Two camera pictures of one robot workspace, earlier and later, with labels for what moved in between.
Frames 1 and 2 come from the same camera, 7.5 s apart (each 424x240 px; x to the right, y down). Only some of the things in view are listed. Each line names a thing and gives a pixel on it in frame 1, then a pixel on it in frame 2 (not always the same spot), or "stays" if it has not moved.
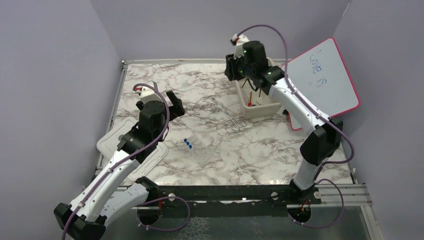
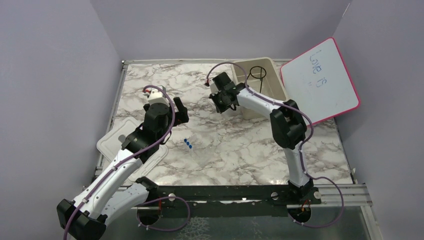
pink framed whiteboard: (319, 76) stays
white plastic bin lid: (109, 143) stays
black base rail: (228, 201) stays
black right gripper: (230, 71) -> (219, 109)
